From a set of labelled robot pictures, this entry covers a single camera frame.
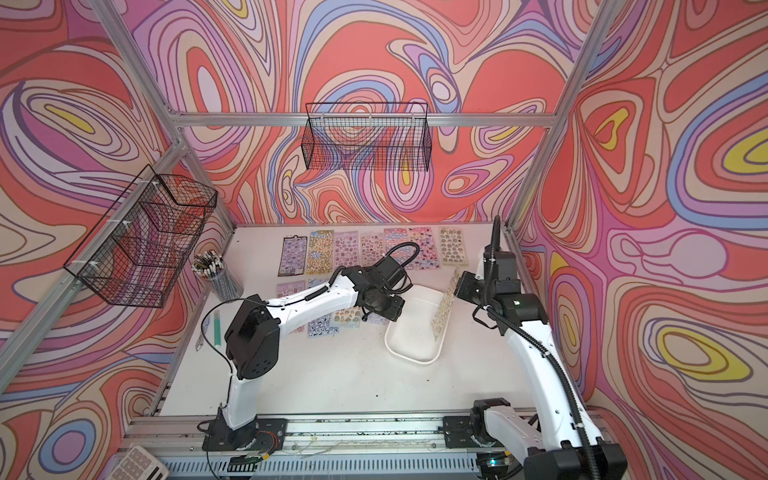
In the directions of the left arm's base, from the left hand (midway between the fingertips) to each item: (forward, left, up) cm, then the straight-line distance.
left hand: (399, 312), depth 87 cm
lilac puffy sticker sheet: (+14, +39, -8) cm, 42 cm away
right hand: (-1, -16, +13) cm, 20 cm away
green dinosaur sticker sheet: (+2, +16, -7) cm, 17 cm away
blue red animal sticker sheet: (+37, +1, -7) cm, 38 cm away
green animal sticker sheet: (+1, -13, +2) cm, 14 cm away
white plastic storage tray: (-4, -4, -7) cm, 9 cm away
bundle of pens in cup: (+12, +58, +8) cm, 59 cm away
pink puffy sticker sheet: (+31, +19, -7) cm, 37 cm away
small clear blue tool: (-5, +60, -8) cm, 61 cm away
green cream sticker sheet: (+30, -22, -7) cm, 37 cm away
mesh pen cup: (+10, +55, 0) cm, 55 cm away
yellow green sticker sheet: (+30, +29, -7) cm, 42 cm away
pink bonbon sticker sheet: (+32, +10, -7) cm, 34 cm away
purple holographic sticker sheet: (+28, +39, -8) cm, 49 cm away
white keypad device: (-36, +61, -7) cm, 71 cm away
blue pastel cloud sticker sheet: (-6, +7, +8) cm, 13 cm away
